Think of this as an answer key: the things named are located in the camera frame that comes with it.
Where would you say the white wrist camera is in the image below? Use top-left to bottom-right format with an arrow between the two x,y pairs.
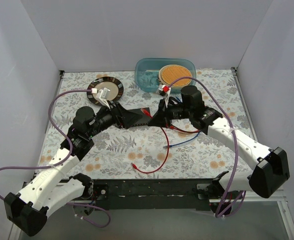
91,87 -> 110,109
157,84 -> 171,96

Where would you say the black network switch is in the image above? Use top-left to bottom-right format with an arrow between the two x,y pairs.
130,107 -> 150,127

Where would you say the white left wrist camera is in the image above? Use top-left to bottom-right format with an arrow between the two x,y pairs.
91,87 -> 110,109

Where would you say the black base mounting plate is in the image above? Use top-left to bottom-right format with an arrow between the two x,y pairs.
30,173 -> 272,212

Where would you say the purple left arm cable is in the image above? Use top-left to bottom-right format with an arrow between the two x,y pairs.
0,88 -> 112,228

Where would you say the blue ethernet cable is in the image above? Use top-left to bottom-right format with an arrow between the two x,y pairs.
163,96 -> 200,150

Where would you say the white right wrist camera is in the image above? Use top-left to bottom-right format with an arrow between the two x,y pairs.
157,84 -> 171,96

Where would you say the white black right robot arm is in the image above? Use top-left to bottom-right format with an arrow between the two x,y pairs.
148,85 -> 290,199

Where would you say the dark rimmed beige plate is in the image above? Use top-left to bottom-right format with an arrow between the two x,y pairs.
87,76 -> 124,105

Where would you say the striped bowl in container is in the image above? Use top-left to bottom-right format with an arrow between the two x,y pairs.
158,74 -> 191,89

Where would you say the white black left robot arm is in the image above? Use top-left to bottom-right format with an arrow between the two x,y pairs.
4,103 -> 142,237

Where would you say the teal transparent plastic container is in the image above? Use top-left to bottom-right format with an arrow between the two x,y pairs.
134,57 -> 196,93

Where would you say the orange woven round coaster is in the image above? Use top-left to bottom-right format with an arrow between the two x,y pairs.
159,64 -> 192,85

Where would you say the aluminium frame rail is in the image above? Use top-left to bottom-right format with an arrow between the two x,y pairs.
209,181 -> 287,201

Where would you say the red ethernet cable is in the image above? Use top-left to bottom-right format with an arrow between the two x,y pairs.
131,107 -> 202,174

